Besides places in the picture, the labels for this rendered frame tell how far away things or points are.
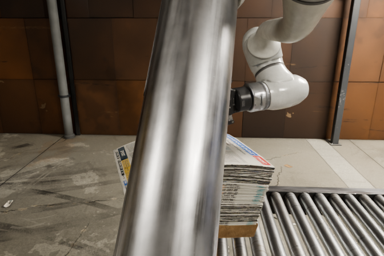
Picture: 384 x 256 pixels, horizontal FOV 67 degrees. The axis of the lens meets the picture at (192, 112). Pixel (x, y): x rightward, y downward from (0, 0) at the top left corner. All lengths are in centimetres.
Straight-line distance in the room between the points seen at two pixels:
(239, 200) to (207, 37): 59
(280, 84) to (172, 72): 64
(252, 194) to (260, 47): 43
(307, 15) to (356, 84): 381
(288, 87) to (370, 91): 357
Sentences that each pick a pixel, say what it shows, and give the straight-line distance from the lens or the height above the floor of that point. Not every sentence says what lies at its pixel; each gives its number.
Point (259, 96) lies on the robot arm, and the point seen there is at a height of 132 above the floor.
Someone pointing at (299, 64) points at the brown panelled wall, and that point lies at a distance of 403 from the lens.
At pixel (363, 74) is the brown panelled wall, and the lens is 437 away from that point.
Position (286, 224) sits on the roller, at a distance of 123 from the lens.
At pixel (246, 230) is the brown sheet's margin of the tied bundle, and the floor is 95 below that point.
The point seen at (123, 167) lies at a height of 115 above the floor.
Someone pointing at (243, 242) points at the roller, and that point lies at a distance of 112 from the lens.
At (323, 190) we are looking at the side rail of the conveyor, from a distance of 149.
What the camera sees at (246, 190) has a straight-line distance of 84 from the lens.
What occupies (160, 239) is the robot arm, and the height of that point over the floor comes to 135.
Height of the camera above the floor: 152
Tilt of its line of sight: 17 degrees down
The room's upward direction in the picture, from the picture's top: straight up
